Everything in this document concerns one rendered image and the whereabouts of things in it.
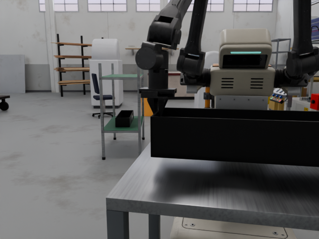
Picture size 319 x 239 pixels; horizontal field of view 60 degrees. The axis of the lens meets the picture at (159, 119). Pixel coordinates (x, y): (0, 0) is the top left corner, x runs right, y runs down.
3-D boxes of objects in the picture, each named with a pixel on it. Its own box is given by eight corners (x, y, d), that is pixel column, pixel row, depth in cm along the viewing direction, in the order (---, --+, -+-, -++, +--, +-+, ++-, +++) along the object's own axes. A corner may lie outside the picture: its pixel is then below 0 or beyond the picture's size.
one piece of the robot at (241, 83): (197, 170, 159) (200, 62, 139) (267, 174, 152) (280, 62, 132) (195, 197, 134) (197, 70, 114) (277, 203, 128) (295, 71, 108)
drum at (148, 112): (158, 113, 620) (158, 87, 609) (156, 116, 583) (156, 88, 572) (142, 113, 625) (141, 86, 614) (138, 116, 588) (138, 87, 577)
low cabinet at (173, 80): (195, 92, 1086) (195, 71, 1070) (204, 99, 862) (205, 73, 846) (150, 92, 1086) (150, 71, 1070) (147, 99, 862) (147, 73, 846)
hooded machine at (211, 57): (198, 117, 572) (200, 50, 545) (193, 113, 628) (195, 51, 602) (230, 117, 573) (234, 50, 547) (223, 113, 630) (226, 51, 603)
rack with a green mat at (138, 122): (101, 160, 320) (97, 63, 298) (113, 139, 409) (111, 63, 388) (141, 159, 320) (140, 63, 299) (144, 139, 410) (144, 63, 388)
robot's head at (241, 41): (218, 52, 133) (220, 26, 121) (264, 52, 129) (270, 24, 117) (218, 74, 125) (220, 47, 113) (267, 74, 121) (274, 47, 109)
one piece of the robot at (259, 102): (208, 138, 134) (209, 93, 130) (267, 141, 129) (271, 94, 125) (207, 147, 118) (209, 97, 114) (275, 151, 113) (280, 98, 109)
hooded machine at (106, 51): (119, 108, 690) (117, 37, 657) (91, 108, 690) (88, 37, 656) (123, 104, 772) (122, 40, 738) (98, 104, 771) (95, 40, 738)
